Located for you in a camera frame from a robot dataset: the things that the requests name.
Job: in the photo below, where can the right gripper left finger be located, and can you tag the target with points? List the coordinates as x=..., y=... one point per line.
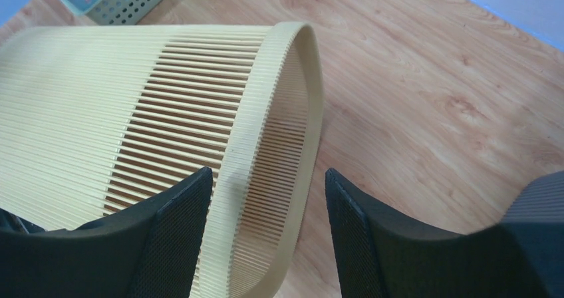
x=147, y=250

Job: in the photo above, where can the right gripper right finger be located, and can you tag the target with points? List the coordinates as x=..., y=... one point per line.
x=382, y=252

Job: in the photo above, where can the yellow slatted waste bin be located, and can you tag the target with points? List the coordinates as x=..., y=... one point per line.
x=95, y=119

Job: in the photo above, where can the grey slatted waste bin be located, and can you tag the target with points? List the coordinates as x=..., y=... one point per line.
x=535, y=220

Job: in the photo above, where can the green perforated basket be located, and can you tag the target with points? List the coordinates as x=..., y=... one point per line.
x=121, y=12

